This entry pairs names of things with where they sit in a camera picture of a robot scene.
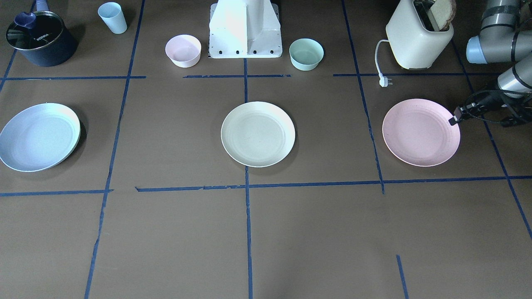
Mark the green bowl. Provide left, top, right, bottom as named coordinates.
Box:
left=289, top=38, right=325, bottom=71

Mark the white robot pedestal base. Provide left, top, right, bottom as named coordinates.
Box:
left=208, top=0, right=283, bottom=59

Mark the pink bowl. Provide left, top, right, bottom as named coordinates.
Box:
left=165, top=34, right=202, bottom=68

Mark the dark blue cooking pot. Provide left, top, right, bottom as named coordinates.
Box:
left=5, top=0, right=78, bottom=67

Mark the cream white plate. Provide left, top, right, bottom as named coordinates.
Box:
left=221, top=101, right=296, bottom=168

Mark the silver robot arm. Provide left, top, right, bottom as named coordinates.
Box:
left=449, top=0, right=532, bottom=127

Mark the cream white toaster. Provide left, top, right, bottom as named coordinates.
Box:
left=386, top=0, right=454, bottom=69

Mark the blue plate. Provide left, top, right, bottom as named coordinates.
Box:
left=0, top=103, right=81, bottom=172

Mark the white power plug cable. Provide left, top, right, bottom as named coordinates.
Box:
left=375, top=39, right=394, bottom=88

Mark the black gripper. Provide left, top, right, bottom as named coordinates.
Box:
left=448, top=89, right=532, bottom=127

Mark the bread slice in toaster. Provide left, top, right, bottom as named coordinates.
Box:
left=430, top=0, right=456, bottom=32

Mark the light blue cup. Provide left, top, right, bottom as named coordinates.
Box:
left=97, top=2, right=127, bottom=34

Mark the pink plate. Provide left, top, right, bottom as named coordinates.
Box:
left=382, top=98, right=461, bottom=167

